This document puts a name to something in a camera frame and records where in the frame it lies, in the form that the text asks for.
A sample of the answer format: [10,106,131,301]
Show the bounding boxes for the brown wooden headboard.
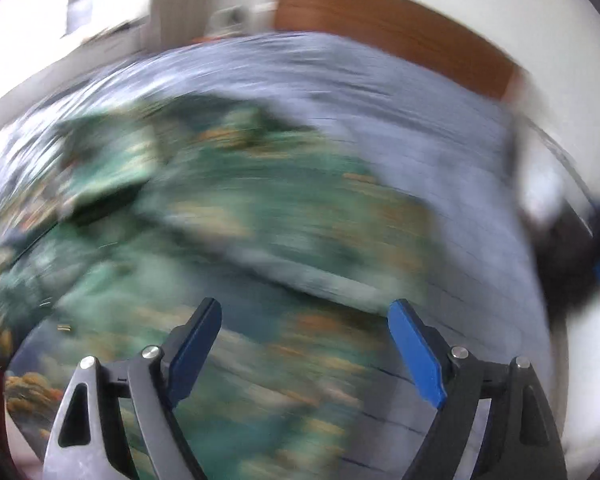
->
[273,0,522,101]

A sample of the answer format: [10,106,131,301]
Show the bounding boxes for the blue checked bed cover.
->
[0,34,553,479]

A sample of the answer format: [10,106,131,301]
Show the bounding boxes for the black and blue hanging clothes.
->
[534,205,600,324]

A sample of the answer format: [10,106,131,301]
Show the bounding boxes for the green patterned jacket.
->
[0,94,437,479]

